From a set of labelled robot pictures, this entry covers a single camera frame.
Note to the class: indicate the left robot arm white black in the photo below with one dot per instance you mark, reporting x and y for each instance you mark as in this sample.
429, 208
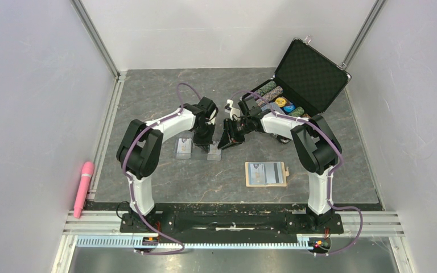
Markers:
140, 147

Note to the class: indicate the yellow dealer button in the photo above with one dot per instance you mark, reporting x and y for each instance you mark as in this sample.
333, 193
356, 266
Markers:
281, 101

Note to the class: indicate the silver credit card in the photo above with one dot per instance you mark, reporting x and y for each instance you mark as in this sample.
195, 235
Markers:
274, 173
257, 174

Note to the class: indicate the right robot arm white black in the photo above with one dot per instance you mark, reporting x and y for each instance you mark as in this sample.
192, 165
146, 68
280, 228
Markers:
316, 145

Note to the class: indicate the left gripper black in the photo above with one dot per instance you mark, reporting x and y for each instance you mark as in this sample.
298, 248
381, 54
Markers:
205, 144

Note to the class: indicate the black poker chip case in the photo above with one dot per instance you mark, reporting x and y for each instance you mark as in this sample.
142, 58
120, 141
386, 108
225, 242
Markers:
309, 80

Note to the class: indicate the pink brown poker chip row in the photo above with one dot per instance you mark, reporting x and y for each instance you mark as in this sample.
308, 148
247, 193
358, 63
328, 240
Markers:
269, 96

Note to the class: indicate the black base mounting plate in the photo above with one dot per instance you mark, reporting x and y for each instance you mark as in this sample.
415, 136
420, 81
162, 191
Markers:
228, 223

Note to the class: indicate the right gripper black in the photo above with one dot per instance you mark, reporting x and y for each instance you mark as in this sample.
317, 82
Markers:
229, 127

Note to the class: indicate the purple green poker chip row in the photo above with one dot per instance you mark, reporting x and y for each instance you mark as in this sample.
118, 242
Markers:
266, 88

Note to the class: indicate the white toothed cable rail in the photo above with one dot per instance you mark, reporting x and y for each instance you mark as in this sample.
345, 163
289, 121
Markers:
139, 242

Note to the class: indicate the green poker chip stack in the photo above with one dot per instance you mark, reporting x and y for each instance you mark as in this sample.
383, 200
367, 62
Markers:
297, 112

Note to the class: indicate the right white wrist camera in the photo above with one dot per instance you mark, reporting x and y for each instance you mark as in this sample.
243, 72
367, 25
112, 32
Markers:
234, 113

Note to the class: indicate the pink cylindrical object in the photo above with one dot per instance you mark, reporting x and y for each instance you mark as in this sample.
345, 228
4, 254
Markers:
86, 175

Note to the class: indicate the clear sleeve with credit cards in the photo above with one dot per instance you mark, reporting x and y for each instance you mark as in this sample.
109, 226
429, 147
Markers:
185, 149

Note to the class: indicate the blue round poker chip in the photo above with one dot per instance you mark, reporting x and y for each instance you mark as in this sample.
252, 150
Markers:
289, 108

